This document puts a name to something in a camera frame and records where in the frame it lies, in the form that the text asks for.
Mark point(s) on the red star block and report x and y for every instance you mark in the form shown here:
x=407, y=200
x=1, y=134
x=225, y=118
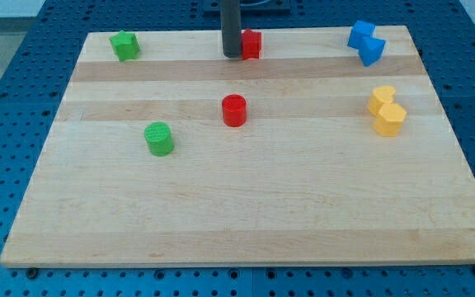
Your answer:
x=251, y=44

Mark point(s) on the green star block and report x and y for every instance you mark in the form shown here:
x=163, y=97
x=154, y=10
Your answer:
x=125, y=45

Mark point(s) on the red cylinder block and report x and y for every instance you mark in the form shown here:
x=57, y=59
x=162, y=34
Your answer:
x=234, y=110

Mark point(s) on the light wooden board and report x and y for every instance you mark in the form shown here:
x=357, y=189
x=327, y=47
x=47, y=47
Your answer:
x=306, y=181

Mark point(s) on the green cylinder block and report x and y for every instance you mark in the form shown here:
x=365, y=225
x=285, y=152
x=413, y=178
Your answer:
x=158, y=137

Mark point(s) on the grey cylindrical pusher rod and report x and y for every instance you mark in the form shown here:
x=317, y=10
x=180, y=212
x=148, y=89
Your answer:
x=230, y=15

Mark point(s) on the yellow heart block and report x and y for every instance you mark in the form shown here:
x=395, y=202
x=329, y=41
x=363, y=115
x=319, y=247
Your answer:
x=380, y=96

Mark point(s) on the yellow hexagon block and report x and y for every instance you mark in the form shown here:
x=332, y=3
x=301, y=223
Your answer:
x=389, y=119

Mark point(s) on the blue triangle block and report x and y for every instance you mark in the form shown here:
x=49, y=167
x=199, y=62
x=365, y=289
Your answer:
x=371, y=50

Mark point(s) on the blue cube block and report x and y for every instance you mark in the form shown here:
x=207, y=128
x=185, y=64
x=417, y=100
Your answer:
x=358, y=31

